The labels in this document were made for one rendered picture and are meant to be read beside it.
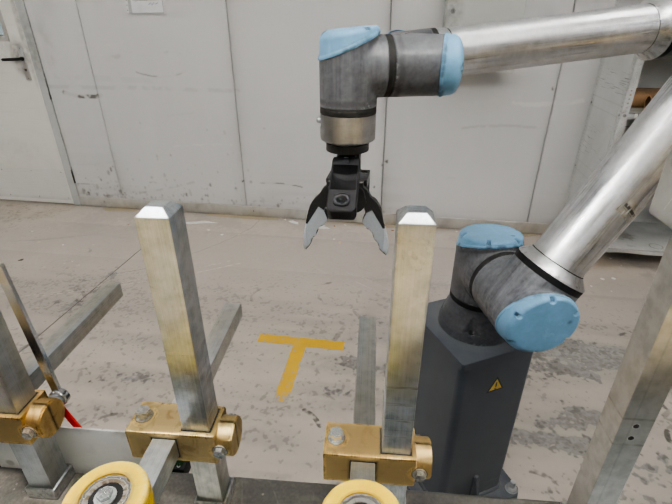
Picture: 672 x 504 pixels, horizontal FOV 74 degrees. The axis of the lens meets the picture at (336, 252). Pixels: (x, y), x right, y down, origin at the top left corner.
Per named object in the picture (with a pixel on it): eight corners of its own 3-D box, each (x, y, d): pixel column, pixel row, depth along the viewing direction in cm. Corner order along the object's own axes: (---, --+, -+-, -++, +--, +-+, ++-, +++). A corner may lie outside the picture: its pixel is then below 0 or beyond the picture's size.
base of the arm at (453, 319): (425, 311, 123) (428, 280, 119) (481, 297, 129) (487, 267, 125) (466, 353, 108) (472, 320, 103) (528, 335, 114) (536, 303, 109)
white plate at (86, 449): (3, 463, 70) (-21, 418, 65) (164, 476, 68) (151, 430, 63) (0, 467, 69) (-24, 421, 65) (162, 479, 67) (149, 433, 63)
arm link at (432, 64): (446, 30, 74) (373, 31, 72) (475, 32, 64) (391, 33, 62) (440, 90, 78) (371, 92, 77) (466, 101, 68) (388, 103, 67)
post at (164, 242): (210, 495, 67) (148, 196, 45) (233, 497, 67) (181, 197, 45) (202, 518, 64) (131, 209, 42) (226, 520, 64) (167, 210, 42)
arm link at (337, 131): (373, 119, 67) (310, 117, 68) (372, 151, 69) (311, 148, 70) (378, 108, 74) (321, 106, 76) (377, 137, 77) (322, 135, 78)
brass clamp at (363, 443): (327, 443, 62) (327, 417, 59) (425, 450, 61) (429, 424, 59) (322, 484, 56) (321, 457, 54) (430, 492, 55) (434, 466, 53)
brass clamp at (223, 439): (151, 423, 63) (144, 397, 61) (245, 429, 62) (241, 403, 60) (129, 461, 57) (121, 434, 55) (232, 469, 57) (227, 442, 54)
